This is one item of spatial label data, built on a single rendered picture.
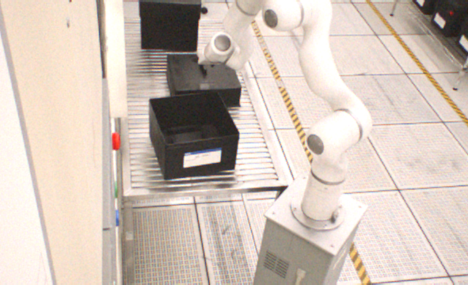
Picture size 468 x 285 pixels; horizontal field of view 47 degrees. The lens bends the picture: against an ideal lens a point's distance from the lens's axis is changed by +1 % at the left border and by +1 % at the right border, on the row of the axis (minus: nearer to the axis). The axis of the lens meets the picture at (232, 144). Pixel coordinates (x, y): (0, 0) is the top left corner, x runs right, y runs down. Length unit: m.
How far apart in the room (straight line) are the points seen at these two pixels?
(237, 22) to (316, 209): 0.68
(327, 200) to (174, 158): 0.54
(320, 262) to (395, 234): 1.19
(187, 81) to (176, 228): 0.86
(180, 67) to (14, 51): 2.16
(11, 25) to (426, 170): 3.35
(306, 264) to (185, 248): 0.93
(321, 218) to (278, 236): 0.17
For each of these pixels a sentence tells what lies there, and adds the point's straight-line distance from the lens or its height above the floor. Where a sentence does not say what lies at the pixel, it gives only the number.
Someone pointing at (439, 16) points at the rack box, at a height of 0.29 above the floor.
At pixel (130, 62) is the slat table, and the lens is 2.55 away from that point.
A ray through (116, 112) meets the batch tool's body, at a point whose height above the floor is 0.90.
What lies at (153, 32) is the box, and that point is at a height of 0.85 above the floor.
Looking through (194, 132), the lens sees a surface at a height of 0.77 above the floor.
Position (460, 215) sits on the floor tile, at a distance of 3.28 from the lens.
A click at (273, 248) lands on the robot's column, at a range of 1.95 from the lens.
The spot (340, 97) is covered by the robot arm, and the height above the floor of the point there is 1.22.
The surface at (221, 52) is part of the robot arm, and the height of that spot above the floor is 1.14.
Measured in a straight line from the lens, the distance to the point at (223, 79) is 2.28.
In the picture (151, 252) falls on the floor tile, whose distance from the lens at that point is 2.68.
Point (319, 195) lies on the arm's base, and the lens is 1.78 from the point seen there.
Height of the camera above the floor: 2.12
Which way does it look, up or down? 40 degrees down
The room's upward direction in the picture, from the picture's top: 7 degrees clockwise
